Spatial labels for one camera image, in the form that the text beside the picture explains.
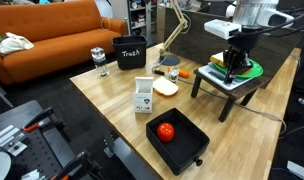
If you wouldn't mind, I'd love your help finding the orange sofa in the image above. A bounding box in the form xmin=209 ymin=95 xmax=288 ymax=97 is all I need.
xmin=0 ymin=0 xmax=129 ymax=86

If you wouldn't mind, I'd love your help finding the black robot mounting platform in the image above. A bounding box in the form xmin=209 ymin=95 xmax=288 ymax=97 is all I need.
xmin=0 ymin=99 xmax=80 ymax=180

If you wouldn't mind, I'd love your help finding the orange handled clamp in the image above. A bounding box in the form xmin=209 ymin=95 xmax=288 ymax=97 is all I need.
xmin=50 ymin=149 xmax=103 ymax=180
xmin=22 ymin=106 xmax=65 ymax=134

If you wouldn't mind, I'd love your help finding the white cloth bag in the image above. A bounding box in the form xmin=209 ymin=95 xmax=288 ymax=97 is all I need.
xmin=0 ymin=32 xmax=35 ymax=56

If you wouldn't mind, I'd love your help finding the white kitchen scale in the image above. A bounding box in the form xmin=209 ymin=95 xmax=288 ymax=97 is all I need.
xmin=197 ymin=61 xmax=256 ymax=92

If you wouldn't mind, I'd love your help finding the grey desk lamp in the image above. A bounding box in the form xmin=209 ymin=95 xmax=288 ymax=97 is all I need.
xmin=157 ymin=0 xmax=190 ymax=67

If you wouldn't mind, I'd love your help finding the red tomato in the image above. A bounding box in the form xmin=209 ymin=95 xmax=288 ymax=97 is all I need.
xmin=156 ymin=122 xmax=176 ymax=143

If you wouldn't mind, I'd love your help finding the grey cable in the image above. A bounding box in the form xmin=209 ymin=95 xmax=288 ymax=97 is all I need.
xmin=176 ymin=78 xmax=288 ymax=134

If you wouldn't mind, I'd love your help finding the aluminium extrusion bar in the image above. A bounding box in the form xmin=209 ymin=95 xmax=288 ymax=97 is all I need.
xmin=0 ymin=124 xmax=28 ymax=158

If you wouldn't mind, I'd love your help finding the black trash bin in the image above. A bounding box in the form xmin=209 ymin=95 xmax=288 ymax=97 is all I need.
xmin=111 ymin=35 xmax=148 ymax=71

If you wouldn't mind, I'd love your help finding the orange handled tool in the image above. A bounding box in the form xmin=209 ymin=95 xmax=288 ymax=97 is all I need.
xmin=176 ymin=68 xmax=190 ymax=80

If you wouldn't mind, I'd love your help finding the black box with red light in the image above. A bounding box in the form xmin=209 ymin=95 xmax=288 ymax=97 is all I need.
xmin=145 ymin=107 xmax=211 ymax=176

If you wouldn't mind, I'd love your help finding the small glass jar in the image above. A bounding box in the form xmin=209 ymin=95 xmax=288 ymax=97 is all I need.
xmin=168 ymin=66 xmax=180 ymax=84

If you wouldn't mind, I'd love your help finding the white carton box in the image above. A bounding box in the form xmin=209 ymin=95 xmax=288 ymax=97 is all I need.
xmin=132 ymin=76 xmax=155 ymax=115

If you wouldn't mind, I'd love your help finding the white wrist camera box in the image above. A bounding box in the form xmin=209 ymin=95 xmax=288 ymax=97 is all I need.
xmin=203 ymin=18 xmax=242 ymax=41

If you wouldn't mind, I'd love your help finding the grey metal desk frame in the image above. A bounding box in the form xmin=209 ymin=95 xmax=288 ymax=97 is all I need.
xmin=103 ymin=136 xmax=160 ymax=180

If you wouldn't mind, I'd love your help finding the clear glass mill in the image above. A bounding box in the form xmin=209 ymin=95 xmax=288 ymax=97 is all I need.
xmin=90 ymin=46 xmax=110 ymax=78

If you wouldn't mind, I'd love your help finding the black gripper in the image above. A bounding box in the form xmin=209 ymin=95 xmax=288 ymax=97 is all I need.
xmin=222 ymin=32 xmax=260 ymax=85

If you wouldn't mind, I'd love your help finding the background storage shelf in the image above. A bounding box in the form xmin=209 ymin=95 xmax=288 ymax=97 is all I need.
xmin=126 ymin=0 xmax=160 ymax=44

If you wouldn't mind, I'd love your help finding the yellow sponge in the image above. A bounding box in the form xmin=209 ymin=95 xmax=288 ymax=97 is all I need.
xmin=210 ymin=52 xmax=226 ymax=68

